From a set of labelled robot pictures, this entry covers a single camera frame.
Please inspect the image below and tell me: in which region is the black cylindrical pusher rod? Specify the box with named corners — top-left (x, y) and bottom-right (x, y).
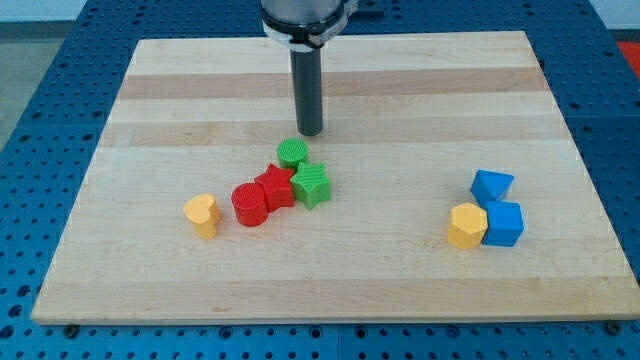
top-left (290, 49), bottom-right (323, 136)

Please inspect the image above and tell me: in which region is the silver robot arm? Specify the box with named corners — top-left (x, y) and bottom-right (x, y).
top-left (260, 0), bottom-right (359, 137)

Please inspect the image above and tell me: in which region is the green star block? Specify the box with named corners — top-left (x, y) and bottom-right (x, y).
top-left (290, 162), bottom-right (331, 210)

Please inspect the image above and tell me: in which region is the red star block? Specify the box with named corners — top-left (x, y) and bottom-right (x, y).
top-left (254, 164), bottom-right (295, 212)

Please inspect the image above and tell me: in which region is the green cylinder block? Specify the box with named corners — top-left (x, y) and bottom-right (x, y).
top-left (276, 138), bottom-right (308, 170)

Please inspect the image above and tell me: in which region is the red cylinder block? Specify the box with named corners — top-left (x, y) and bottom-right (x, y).
top-left (231, 183), bottom-right (269, 227)

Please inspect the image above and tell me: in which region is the yellow heart block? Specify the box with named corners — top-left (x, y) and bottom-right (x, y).
top-left (182, 193), bottom-right (221, 239)

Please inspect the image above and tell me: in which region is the wooden board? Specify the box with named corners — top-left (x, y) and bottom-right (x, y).
top-left (32, 31), bottom-right (639, 325)

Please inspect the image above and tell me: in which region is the blue triangle block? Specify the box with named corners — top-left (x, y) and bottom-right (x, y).
top-left (470, 169), bottom-right (514, 207)

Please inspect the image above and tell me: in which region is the yellow hexagon block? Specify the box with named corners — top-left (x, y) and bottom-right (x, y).
top-left (446, 202), bottom-right (488, 250)

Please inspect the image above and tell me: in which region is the blue cube block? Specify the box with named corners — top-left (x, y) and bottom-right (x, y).
top-left (482, 201), bottom-right (524, 247)

